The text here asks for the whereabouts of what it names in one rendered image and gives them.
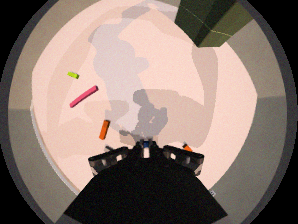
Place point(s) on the grey rod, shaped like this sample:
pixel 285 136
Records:
pixel 106 149

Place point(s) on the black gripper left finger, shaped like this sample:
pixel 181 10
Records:
pixel 108 159

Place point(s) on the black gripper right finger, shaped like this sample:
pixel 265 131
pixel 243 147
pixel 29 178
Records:
pixel 183 157

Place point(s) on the pink long rod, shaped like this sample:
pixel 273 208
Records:
pixel 84 96

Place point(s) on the orange rod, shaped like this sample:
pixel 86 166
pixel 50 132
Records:
pixel 186 147
pixel 104 129

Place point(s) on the lime green rod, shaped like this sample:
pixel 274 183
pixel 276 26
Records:
pixel 73 75

